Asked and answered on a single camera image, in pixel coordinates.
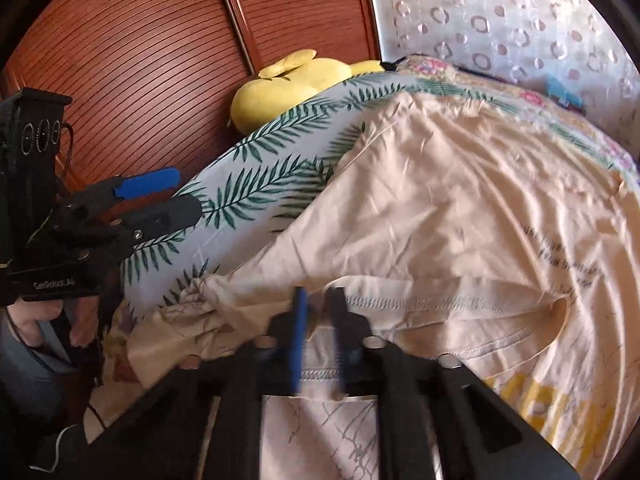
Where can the person's left hand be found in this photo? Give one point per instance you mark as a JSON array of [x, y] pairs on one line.
[[35, 317]]

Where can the person's left forearm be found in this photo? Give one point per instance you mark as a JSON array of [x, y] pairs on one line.
[[25, 375]]

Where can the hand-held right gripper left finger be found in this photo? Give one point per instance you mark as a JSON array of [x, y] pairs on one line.
[[300, 335]]

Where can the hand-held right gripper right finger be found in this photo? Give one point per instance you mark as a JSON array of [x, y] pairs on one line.
[[345, 330]]

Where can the wooden wardrobe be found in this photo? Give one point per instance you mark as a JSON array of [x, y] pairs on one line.
[[150, 35]]

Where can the yellow plush toy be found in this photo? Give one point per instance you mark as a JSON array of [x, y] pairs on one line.
[[280, 95]]

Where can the circle pattern curtain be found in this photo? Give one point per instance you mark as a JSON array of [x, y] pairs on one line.
[[500, 20]]

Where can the beige t-shirt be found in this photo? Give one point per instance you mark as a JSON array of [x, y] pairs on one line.
[[450, 210]]

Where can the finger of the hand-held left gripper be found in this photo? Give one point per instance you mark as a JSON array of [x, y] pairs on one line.
[[147, 183], [165, 217]]

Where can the leaf print bed sheet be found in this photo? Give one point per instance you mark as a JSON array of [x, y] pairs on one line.
[[260, 170]]

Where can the floral blanket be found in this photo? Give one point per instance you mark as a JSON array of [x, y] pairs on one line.
[[470, 80]]

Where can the blue tissue box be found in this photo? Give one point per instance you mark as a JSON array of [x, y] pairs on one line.
[[565, 94]]

